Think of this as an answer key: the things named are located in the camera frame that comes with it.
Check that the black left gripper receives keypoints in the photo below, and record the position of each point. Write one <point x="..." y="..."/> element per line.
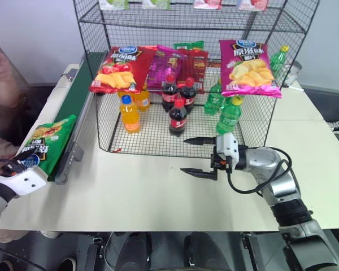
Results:
<point x="12" y="168"/>

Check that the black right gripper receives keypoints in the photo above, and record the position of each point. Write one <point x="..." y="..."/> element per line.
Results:
<point x="219" y="162"/>

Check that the green potato chips bag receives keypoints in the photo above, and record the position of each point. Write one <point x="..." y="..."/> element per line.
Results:
<point x="53" y="135"/>

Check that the person bare forearm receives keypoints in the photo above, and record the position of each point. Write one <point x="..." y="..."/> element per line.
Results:
<point x="2" y="93"/>

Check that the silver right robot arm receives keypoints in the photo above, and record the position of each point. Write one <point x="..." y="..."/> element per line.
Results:
<point x="285" y="183"/>

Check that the green conveyor belt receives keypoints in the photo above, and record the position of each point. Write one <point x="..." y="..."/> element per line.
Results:
<point x="73" y="96"/>

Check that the person bare hand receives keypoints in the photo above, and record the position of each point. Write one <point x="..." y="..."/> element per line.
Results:
<point x="1" y="67"/>

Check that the cola bottle red cap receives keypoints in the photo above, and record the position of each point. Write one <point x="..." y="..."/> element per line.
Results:
<point x="189" y="96"/>
<point x="169" y="94"/>
<point x="178" y="120"/>

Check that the green soda bottle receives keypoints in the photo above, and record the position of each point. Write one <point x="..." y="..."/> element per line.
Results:
<point x="228" y="118"/>
<point x="213" y="100"/>
<point x="278" y="60"/>

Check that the orange soda bottle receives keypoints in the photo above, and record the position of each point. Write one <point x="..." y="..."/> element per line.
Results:
<point x="130" y="115"/>
<point x="143" y="100"/>

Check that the small red scrap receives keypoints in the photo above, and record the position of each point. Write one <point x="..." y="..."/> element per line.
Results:
<point x="117" y="150"/>

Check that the dark red snack bag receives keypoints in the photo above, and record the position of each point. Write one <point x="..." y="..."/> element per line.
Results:
<point x="195" y="66"/>

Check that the dark rounded shape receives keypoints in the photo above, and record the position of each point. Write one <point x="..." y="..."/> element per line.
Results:
<point x="206" y="251"/>
<point x="132" y="251"/>

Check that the purple snack bag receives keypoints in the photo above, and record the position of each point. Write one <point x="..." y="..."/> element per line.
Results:
<point x="164" y="70"/>

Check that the pink potato chips bag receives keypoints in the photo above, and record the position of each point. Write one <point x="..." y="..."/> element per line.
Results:
<point x="248" y="67"/>

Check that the dark shoe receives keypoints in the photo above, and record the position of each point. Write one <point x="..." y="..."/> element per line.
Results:
<point x="5" y="266"/>
<point x="66" y="264"/>

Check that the green snack bag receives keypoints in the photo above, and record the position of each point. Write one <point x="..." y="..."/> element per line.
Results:
<point x="189" y="45"/>

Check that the white grey device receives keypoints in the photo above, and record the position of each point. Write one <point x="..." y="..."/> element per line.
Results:
<point x="292" y="74"/>

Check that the red potato chips bag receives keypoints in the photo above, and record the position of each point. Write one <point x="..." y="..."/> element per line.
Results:
<point x="121" y="67"/>

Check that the pink drink carton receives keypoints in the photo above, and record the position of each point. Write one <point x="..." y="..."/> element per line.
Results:
<point x="208" y="3"/>
<point x="253" y="4"/>

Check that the green drink carton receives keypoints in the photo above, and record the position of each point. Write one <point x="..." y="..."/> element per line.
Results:
<point x="114" y="3"/>
<point x="156" y="3"/>

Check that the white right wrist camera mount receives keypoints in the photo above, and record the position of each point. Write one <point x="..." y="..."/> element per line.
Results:
<point x="228" y="144"/>

